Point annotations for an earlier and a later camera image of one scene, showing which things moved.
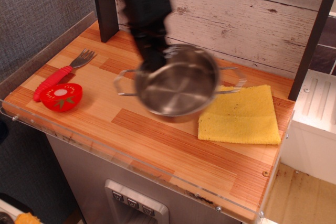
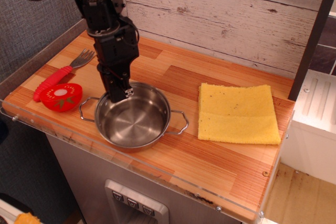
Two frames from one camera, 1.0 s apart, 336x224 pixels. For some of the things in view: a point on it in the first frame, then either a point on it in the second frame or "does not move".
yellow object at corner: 27,218 does not move
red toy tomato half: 62,97 does not move
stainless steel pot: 183,86 → 135,122
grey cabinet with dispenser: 107,190 does not move
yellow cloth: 247,115 does not move
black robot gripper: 147,7 → 116,46
